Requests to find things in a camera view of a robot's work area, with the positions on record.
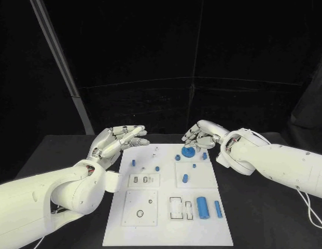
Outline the blue gear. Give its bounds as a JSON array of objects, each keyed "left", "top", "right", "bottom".
[{"left": 181, "top": 146, "right": 196, "bottom": 157}]

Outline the thick long blue cylinder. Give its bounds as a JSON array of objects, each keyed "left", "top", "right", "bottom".
[{"left": 195, "top": 196, "right": 211, "bottom": 220}]

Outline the grey metal pole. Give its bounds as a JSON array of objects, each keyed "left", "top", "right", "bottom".
[{"left": 28, "top": 0, "right": 96, "bottom": 135}]

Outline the white task board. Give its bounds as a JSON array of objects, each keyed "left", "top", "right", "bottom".
[{"left": 101, "top": 143, "right": 234, "bottom": 247}]

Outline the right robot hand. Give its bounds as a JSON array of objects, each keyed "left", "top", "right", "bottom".
[{"left": 181, "top": 119, "right": 231, "bottom": 154}]

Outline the white cable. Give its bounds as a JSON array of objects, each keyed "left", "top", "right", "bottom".
[
  {"left": 32, "top": 236, "right": 45, "bottom": 249},
  {"left": 294, "top": 189, "right": 322, "bottom": 240}
]

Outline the thin long blue cylinder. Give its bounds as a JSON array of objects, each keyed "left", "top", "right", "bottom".
[{"left": 214, "top": 200, "right": 222, "bottom": 219}]

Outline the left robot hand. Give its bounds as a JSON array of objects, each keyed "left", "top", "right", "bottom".
[{"left": 86, "top": 124, "right": 150, "bottom": 172}]

